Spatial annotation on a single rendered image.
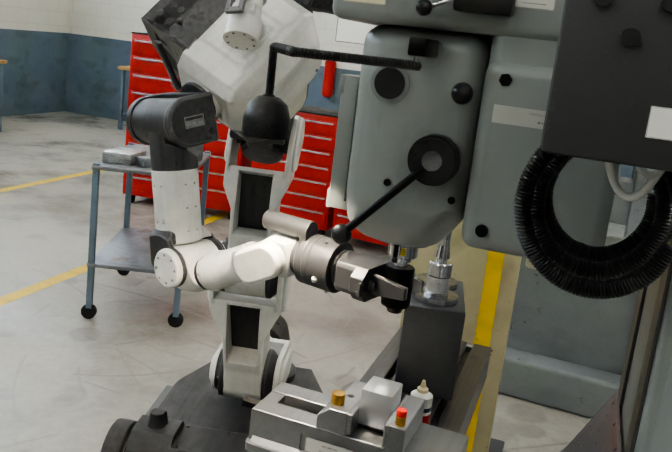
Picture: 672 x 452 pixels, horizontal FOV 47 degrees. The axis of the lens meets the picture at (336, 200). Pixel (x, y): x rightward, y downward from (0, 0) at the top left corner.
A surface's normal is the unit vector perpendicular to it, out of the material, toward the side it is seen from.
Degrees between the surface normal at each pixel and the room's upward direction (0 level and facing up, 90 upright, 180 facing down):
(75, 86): 90
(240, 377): 103
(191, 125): 82
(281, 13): 58
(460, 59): 90
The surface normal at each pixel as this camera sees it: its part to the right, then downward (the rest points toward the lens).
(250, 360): 0.06, -0.77
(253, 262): -0.56, 0.33
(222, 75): -0.03, -0.36
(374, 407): -0.36, 0.15
